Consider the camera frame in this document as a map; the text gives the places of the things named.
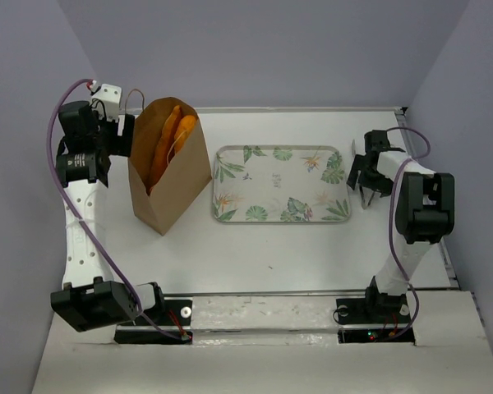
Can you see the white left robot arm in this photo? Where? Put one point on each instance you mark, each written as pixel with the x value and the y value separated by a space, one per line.
pixel 95 293

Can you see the floral white serving tray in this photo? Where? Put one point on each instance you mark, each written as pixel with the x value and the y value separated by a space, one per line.
pixel 280 183

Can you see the brown paper bag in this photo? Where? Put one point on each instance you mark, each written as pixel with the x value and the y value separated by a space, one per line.
pixel 185 166

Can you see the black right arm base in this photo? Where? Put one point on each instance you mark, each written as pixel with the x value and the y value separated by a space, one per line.
pixel 373 318

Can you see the metal tongs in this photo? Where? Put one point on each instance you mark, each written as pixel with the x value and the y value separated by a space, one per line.
pixel 366 195

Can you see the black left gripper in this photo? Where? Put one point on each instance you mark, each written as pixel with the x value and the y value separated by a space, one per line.
pixel 121 145

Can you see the short fake bread loaf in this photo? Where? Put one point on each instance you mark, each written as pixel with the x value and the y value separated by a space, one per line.
pixel 184 130

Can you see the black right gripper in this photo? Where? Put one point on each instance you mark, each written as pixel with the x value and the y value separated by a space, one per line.
pixel 382 186

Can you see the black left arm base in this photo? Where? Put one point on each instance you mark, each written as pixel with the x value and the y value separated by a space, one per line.
pixel 174 321

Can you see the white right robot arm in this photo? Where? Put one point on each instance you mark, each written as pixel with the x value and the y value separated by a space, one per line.
pixel 421 213

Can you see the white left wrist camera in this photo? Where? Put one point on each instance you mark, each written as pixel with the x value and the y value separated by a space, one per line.
pixel 106 100

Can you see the long scored fake baguette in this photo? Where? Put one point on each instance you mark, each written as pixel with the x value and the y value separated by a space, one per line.
pixel 161 152

